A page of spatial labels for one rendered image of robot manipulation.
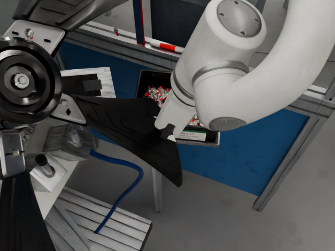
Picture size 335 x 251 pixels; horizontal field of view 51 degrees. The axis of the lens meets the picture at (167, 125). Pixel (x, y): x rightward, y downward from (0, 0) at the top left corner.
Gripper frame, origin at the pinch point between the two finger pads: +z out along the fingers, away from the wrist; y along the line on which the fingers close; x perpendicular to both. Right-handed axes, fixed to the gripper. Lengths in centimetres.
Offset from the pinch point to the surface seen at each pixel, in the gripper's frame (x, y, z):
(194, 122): 6.9, -12.2, 13.7
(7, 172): -17.9, 24.3, -10.8
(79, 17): -21.6, -2.0, -14.7
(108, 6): -19.0, -7.3, -14.4
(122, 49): -19.9, -29.6, 23.1
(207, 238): 44, -10, 90
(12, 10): -75, -52, 64
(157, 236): 24, -2, 96
